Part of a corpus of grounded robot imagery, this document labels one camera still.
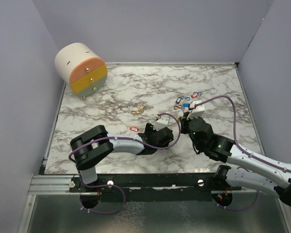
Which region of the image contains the red key tag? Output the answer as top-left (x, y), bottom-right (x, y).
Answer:
top-left (129, 126), bottom-right (139, 132)
top-left (191, 92), bottom-right (199, 99)

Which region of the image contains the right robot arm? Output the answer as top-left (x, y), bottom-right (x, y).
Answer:
top-left (179, 116), bottom-right (291, 207)

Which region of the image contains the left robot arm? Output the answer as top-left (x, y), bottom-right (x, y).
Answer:
top-left (70, 123), bottom-right (174, 192)

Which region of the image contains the orange S carabiner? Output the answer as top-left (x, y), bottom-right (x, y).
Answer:
top-left (131, 110), bottom-right (143, 115)

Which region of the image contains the round three-drawer storage box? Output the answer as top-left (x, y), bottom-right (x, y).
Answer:
top-left (54, 43), bottom-right (108, 99)

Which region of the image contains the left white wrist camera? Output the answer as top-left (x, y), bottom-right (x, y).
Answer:
top-left (154, 116), bottom-right (170, 131)

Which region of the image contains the purple cable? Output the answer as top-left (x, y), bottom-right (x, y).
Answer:
top-left (68, 113), bottom-right (181, 214)
top-left (190, 95), bottom-right (291, 211)

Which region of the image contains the black key tag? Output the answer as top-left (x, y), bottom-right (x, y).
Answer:
top-left (176, 97), bottom-right (182, 104)

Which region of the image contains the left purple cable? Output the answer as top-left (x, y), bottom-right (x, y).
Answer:
top-left (68, 113), bottom-right (181, 214)

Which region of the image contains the aluminium rail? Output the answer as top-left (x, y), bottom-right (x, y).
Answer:
top-left (29, 171), bottom-right (284, 195)

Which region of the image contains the black mounting base bar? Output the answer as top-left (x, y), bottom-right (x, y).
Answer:
top-left (69, 173), bottom-right (241, 202)

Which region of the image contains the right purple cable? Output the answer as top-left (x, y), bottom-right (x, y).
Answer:
top-left (190, 95), bottom-right (291, 211)

